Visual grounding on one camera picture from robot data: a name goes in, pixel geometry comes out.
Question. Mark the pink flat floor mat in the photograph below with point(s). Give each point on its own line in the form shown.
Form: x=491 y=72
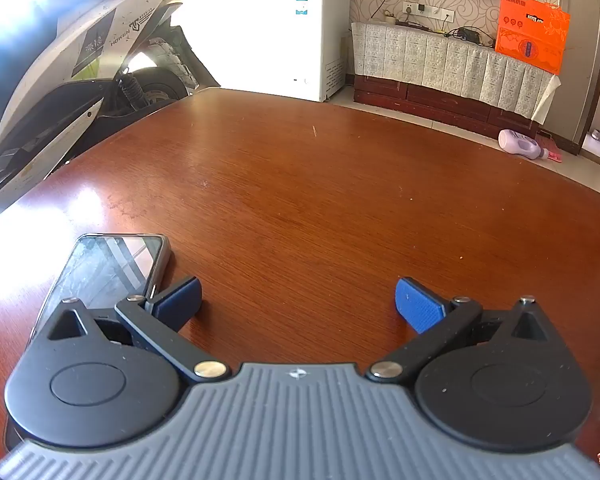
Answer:
x=555 y=155

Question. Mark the white wall socket strip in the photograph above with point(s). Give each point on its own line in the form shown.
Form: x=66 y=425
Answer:
x=420 y=8

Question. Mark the purple detergent bottle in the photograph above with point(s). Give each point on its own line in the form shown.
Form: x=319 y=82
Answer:
x=517 y=141

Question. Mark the white chest freezer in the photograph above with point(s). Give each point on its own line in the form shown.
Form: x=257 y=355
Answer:
x=310 y=35

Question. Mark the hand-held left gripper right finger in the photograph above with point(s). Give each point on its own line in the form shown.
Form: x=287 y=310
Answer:
x=420 y=307

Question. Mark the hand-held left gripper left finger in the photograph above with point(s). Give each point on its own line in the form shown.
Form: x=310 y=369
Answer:
x=180 y=301

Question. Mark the dark wooden TV cabinet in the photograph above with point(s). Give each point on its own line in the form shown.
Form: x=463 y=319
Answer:
x=430 y=97

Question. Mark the orange gift box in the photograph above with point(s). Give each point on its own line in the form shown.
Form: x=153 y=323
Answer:
x=530 y=35

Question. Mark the black smartphone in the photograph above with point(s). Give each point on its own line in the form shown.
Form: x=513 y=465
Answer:
x=105 y=265

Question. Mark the white lace cabinet cloth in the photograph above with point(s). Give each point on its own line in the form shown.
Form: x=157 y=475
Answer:
x=430 y=55

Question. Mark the white electric scooter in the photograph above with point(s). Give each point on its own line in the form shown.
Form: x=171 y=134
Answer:
x=55 y=60

